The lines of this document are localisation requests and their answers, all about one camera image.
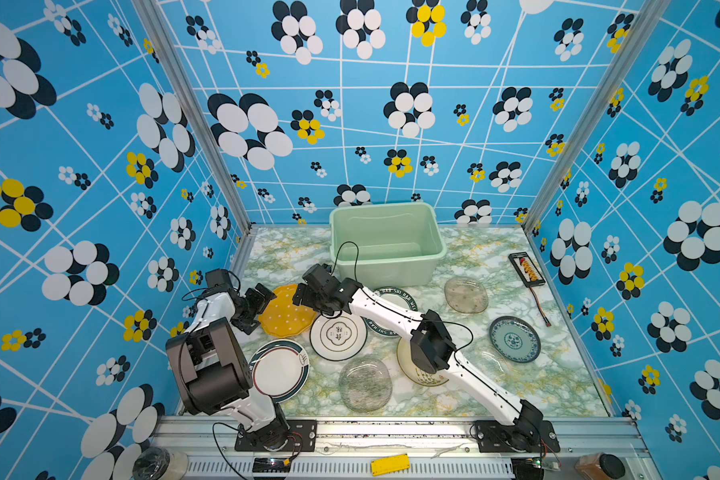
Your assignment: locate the yellow plastic block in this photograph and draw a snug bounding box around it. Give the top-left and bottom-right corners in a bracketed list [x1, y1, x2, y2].
[371, 454, 411, 477]

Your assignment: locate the large white red-rimmed plate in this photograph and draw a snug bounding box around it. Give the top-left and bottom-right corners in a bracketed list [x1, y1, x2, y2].
[249, 339, 310, 403]

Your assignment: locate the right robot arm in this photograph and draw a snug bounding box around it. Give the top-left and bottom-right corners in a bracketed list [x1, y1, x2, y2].
[293, 264, 560, 454]

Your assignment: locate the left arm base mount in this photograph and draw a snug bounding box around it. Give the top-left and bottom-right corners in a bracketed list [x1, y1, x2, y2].
[235, 420, 318, 453]

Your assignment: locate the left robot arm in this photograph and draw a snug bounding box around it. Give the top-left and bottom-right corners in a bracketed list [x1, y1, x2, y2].
[166, 269, 290, 450]

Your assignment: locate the clear glass plate front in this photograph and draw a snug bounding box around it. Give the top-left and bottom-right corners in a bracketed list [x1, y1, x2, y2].
[339, 355, 393, 413]

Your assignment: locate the white teal lettered plate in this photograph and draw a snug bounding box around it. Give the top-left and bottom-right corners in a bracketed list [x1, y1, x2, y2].
[363, 287, 418, 338]

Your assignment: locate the blue patterned plate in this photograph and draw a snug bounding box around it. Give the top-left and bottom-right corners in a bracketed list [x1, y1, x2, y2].
[489, 316, 541, 364]

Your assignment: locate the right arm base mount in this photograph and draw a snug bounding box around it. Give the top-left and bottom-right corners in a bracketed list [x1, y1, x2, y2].
[469, 420, 561, 456]

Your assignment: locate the clear glass plate back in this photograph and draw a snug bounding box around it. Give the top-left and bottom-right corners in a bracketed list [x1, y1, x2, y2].
[444, 276, 489, 314]

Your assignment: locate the beige ceramic plate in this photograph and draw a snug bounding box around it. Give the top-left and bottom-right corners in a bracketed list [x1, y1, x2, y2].
[397, 339, 448, 387]

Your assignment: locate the clear glass plate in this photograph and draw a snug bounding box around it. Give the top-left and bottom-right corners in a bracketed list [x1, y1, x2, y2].
[465, 346, 512, 391]
[444, 276, 489, 314]
[339, 355, 393, 413]

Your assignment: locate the aluminium front rail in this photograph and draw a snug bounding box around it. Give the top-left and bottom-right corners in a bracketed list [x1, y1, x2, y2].
[153, 417, 661, 479]

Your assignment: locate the mint green plastic bin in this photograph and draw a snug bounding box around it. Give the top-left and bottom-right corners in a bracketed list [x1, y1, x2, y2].
[330, 202, 447, 289]

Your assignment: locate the yellow polka dot plate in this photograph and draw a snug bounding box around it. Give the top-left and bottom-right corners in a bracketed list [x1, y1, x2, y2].
[259, 284, 318, 338]

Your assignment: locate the small white green-rimmed plate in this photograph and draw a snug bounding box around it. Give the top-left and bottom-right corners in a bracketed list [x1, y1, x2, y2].
[310, 313, 368, 362]

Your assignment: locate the brown jar black lid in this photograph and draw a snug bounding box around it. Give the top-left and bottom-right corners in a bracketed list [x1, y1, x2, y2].
[574, 452, 626, 480]

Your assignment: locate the clear glass plate right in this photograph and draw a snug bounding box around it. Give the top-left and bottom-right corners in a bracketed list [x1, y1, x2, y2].
[465, 346, 512, 391]

